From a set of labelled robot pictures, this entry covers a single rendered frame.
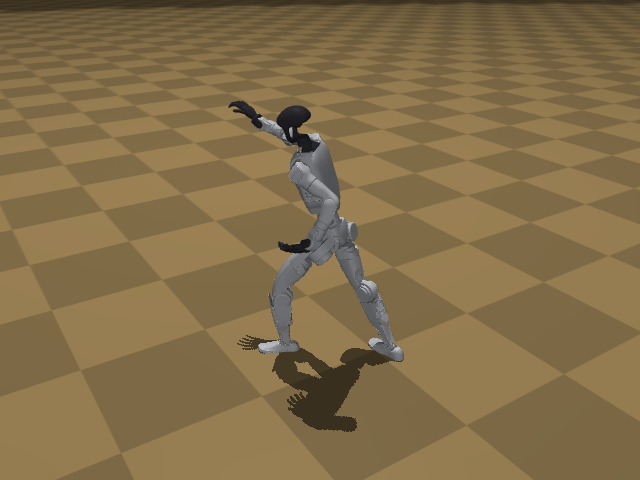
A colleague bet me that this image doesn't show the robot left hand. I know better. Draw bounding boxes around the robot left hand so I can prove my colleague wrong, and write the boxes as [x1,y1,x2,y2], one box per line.
[278,239,311,253]

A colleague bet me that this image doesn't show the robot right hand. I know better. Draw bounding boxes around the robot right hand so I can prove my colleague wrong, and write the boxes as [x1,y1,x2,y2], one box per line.
[228,101,262,129]

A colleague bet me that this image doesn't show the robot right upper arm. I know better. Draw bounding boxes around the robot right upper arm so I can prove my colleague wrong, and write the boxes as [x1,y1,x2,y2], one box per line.
[281,128,324,146]

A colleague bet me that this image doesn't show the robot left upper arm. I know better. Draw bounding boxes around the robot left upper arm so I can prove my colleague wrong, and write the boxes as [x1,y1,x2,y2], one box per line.
[288,159,340,211]

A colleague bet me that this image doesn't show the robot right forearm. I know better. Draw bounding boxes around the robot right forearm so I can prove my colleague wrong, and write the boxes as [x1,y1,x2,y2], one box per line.
[254,117,291,140]

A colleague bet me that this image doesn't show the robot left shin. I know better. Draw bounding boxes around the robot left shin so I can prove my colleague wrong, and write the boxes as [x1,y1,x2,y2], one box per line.
[269,292,292,346]

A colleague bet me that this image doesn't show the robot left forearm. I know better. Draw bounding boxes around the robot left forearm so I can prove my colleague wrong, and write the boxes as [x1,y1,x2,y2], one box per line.
[305,199,336,252]

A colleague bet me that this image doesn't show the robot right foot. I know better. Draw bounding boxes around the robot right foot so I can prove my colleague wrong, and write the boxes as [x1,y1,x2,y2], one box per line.
[369,338,404,361]

